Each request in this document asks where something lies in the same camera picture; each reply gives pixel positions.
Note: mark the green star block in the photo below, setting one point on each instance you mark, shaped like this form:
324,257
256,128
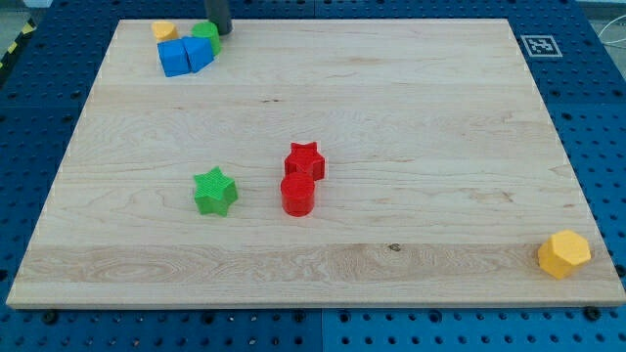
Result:
215,192

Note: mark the red star block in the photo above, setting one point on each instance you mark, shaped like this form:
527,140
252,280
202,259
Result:
305,158

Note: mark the red cylinder block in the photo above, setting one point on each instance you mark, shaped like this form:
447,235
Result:
297,192

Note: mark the wooden board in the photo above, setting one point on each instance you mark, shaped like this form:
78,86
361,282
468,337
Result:
444,175

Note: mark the blue block right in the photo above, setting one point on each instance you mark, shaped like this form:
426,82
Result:
199,52

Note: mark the green cylinder block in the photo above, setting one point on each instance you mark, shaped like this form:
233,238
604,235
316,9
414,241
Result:
208,30

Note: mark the blue cube block left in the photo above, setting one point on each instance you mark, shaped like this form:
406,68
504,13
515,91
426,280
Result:
173,57

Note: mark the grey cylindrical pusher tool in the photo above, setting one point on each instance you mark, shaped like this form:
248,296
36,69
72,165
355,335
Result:
218,12

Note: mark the yellow heart block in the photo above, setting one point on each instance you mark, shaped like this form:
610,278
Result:
164,30

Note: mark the white fiducial marker tag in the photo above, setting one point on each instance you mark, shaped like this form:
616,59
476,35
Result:
541,46

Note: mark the yellow hexagon block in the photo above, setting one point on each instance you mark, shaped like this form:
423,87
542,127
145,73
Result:
563,254

